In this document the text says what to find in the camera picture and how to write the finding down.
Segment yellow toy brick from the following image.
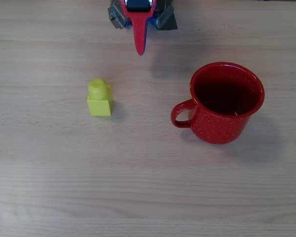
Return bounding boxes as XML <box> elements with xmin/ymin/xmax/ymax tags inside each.
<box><xmin>86</xmin><ymin>78</ymin><xmax>113</xmax><ymax>117</ymax></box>

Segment red speckled enamel mug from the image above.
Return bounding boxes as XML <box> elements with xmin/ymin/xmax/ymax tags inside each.
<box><xmin>170</xmin><ymin>61</ymin><xmax>265</xmax><ymax>145</ymax></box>

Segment thin base servo wires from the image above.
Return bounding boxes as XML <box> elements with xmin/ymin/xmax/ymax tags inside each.
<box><xmin>155</xmin><ymin>0</ymin><xmax>169</xmax><ymax>12</ymax></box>

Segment grey duct tape piece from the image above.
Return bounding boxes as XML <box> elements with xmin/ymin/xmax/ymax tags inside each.
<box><xmin>154</xmin><ymin>0</ymin><xmax>179</xmax><ymax>32</ymax></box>
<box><xmin>108</xmin><ymin>0</ymin><xmax>129</xmax><ymax>31</ymax></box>

